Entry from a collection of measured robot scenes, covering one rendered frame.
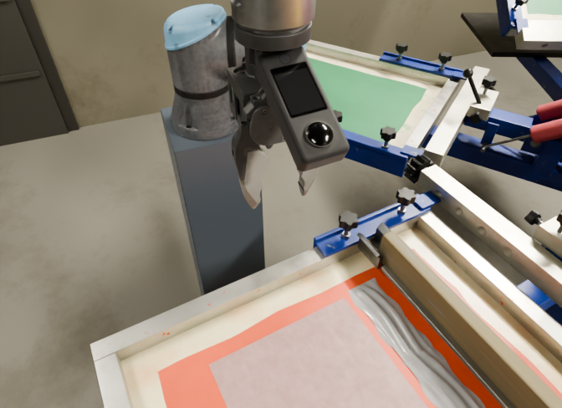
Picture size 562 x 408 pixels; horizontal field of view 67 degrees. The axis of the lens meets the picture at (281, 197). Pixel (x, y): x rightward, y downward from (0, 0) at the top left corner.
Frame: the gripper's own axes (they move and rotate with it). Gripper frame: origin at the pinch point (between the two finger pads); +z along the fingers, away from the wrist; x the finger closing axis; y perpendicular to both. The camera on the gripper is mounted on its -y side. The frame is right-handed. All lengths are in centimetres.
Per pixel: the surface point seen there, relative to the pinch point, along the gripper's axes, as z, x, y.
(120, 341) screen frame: 37.4, 26.8, 12.0
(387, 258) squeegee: 34.9, -27.5, 9.7
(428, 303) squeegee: 34.9, -29.1, -2.4
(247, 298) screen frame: 39.1, 1.9, 13.7
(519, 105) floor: 135, -262, 168
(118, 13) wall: 62, 11, 258
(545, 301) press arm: 44, -59, -7
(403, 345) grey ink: 40.1, -22.3, -6.1
